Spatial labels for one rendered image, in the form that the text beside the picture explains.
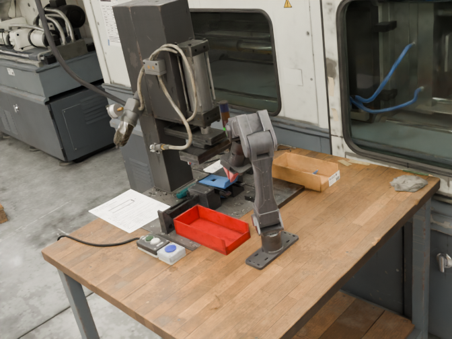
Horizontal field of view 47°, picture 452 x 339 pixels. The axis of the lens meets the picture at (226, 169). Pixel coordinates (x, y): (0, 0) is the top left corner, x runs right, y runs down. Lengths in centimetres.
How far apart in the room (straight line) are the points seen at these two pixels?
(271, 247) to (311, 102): 91
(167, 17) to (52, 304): 204
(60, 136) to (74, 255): 314
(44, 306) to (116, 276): 163
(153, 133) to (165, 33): 44
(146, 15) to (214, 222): 75
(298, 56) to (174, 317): 130
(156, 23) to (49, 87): 312
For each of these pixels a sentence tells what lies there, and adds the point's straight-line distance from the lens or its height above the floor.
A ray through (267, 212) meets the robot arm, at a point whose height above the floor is 105.
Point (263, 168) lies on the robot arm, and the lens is 148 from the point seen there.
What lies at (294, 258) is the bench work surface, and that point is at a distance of 162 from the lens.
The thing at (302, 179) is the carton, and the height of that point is 93.
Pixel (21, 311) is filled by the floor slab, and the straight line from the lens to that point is 336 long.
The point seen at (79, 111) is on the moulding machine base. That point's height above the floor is 49.
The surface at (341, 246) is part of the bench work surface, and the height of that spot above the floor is 90.
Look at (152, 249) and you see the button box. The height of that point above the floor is 93.
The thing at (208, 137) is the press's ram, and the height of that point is 118.
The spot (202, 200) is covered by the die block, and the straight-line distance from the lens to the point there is 191.
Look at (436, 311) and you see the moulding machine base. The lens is 246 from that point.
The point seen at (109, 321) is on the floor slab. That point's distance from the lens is 301.
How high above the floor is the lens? 186
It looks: 25 degrees down
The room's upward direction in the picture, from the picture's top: 10 degrees counter-clockwise
